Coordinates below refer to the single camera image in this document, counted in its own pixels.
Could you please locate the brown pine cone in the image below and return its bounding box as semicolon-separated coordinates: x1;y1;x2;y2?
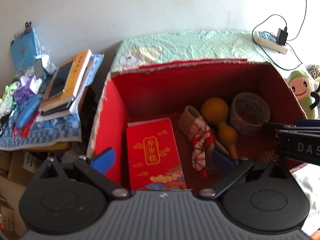
257;151;279;164

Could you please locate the red gift box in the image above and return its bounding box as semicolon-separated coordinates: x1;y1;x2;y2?
126;118;186;191

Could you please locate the green bean plush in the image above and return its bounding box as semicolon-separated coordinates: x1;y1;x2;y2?
286;70;319;120

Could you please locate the blue checked cloth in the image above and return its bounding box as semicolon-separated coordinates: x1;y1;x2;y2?
0;53;105;151

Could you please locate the orange gourd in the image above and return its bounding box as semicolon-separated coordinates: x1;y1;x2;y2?
200;98;239;159

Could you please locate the brown cardboard boxes stack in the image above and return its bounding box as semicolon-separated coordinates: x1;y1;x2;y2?
0;143;83;238

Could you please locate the white power strip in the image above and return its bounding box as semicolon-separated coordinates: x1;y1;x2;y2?
253;31;288;54

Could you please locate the black charger plug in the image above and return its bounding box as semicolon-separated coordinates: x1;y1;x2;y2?
276;27;288;46

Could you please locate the blue pencil case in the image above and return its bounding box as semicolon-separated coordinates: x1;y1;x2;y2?
16;95;41;129

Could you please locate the smartphone on book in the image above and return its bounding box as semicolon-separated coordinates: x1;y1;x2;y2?
48;61;73;99

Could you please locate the red cardboard box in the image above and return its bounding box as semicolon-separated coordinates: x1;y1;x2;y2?
88;60;306;191

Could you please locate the purple package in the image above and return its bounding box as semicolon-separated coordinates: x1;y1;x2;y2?
14;76;39;104

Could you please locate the yellow book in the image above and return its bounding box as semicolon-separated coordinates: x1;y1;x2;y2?
38;49;92;113

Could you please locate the green frog toy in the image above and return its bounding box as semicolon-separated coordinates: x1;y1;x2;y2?
1;81;21;103

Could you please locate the green floral bed sheet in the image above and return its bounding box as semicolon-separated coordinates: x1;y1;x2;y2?
111;30;307;77

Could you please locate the black power cable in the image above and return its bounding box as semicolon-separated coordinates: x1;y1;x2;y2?
251;0;309;71

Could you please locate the blue bag on wall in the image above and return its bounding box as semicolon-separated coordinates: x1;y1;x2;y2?
10;22;41;74

